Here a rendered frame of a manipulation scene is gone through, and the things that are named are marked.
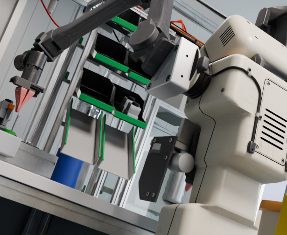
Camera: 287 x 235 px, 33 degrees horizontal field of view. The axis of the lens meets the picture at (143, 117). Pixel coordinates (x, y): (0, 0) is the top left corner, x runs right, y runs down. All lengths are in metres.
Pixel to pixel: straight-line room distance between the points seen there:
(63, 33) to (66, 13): 3.97
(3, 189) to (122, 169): 0.72
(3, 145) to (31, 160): 0.13
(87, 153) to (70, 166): 0.85
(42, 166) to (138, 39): 0.57
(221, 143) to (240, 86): 0.13
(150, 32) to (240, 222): 0.48
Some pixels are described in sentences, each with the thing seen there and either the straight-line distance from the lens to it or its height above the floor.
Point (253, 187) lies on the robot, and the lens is 1.12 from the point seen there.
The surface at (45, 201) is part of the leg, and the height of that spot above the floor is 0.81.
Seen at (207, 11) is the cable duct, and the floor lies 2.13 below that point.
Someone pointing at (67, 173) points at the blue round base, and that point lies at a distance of 2.56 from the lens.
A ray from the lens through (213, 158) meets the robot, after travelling 1.07.
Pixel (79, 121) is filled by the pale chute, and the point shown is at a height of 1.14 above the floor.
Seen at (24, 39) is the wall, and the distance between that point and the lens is 5.34.
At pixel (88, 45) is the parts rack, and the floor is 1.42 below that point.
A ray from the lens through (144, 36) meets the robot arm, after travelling 1.17.
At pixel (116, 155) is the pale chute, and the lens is 1.83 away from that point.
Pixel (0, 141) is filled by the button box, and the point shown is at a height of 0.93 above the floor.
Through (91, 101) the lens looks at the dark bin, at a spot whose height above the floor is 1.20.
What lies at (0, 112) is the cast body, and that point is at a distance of 1.66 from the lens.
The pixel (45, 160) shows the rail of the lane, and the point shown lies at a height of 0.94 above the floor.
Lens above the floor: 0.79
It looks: 14 degrees up
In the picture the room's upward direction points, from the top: 19 degrees clockwise
